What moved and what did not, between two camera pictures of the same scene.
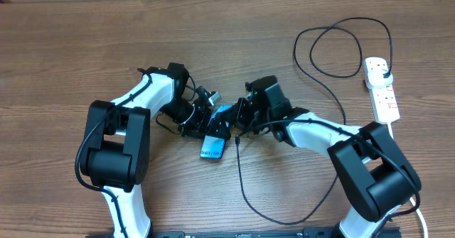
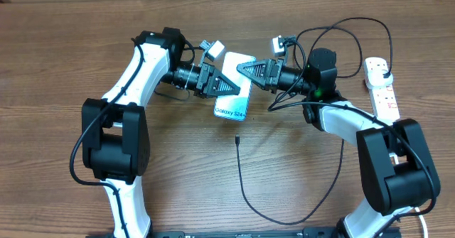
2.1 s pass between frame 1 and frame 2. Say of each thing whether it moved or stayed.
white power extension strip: stayed
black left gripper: moved
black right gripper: moved
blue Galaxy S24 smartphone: moved
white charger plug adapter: stayed
